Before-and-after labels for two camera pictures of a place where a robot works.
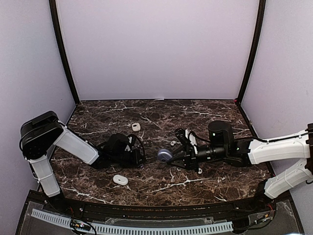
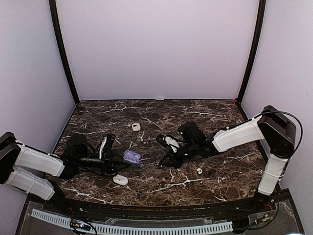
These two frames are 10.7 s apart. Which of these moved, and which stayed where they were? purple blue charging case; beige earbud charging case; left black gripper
Moved: purple blue charging case; left black gripper
Stayed: beige earbud charging case
